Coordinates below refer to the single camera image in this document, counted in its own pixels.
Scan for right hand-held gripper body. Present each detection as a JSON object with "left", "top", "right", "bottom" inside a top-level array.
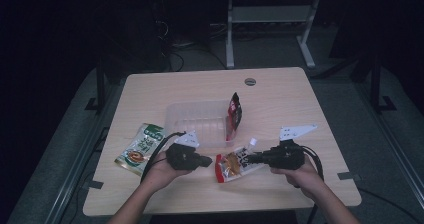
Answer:
[{"left": 262, "top": 123, "right": 318, "bottom": 171}]

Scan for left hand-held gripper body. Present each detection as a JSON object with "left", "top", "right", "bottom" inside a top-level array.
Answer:
[{"left": 165, "top": 130, "right": 202, "bottom": 171}]

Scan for red clear snack packet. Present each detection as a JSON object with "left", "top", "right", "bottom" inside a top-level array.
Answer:
[{"left": 215, "top": 137, "right": 264, "bottom": 184}]

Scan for translucent plastic container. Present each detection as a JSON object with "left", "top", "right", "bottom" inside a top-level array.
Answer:
[{"left": 164, "top": 99, "right": 238, "bottom": 149}]

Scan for dark red snack packet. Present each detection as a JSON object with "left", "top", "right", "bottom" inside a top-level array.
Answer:
[{"left": 225, "top": 91, "right": 243, "bottom": 142}]

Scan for person's left hand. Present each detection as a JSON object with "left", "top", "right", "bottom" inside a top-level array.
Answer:
[{"left": 141, "top": 149, "right": 194, "bottom": 192}]

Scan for person's right hand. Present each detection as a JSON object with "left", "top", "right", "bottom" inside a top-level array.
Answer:
[{"left": 269, "top": 155, "right": 324, "bottom": 199}]

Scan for green white food packet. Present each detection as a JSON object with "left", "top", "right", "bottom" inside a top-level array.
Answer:
[{"left": 114, "top": 122, "right": 167, "bottom": 177}]

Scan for grey floor tape strip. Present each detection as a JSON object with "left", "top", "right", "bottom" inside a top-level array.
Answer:
[
  {"left": 336, "top": 171, "right": 362, "bottom": 182},
  {"left": 82, "top": 180, "right": 105, "bottom": 190}
]

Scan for black metal stand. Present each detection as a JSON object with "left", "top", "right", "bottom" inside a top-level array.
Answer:
[
  {"left": 84, "top": 58, "right": 108, "bottom": 112},
  {"left": 369, "top": 52, "right": 398, "bottom": 114}
]

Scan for white metal stand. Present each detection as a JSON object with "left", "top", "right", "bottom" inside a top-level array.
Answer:
[{"left": 225, "top": 0, "right": 322, "bottom": 70}]

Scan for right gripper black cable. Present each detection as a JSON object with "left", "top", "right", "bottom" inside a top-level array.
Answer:
[{"left": 294, "top": 145, "right": 325, "bottom": 189}]

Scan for black floor cables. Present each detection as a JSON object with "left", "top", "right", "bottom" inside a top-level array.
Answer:
[{"left": 151, "top": 17, "right": 228, "bottom": 72}]

